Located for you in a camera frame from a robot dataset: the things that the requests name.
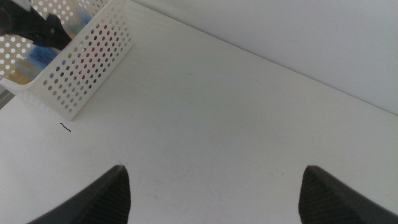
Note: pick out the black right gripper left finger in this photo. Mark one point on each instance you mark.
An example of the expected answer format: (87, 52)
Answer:
(107, 202)

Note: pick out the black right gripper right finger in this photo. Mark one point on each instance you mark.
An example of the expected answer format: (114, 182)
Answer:
(323, 202)

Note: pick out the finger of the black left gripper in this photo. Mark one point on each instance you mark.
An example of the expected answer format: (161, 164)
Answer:
(53, 34)

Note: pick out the red soda can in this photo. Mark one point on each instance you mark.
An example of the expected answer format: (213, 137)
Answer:
(101, 32)

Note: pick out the yellow tea bottle green label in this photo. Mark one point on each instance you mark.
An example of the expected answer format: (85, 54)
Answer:
(20, 77)

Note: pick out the white perforated plastic basket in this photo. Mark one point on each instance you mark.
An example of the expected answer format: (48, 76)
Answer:
(37, 90)

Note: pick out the small black thread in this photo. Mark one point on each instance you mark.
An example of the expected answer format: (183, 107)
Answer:
(65, 127)

